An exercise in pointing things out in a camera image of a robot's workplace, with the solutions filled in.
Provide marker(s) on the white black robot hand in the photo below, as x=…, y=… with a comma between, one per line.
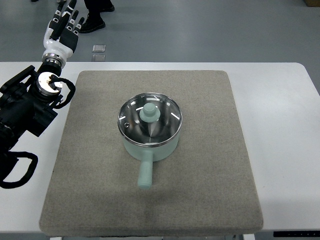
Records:
x=62, y=33

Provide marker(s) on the cardboard box corner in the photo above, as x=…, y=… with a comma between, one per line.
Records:
x=312, y=3

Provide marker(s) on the grey felt mat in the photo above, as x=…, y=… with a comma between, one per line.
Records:
x=204, y=188

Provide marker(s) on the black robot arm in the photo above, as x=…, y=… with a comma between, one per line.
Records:
x=29, y=102

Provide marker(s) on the metal floor plate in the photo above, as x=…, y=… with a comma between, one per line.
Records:
x=98, y=58
x=99, y=48

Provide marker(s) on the glass lid with green knob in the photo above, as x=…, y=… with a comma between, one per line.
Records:
x=149, y=119

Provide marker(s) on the mint green saucepan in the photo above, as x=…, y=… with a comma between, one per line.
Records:
x=148, y=154

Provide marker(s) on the black bar under table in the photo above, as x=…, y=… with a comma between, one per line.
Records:
x=297, y=234

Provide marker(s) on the black shoe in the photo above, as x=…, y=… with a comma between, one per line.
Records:
x=92, y=23

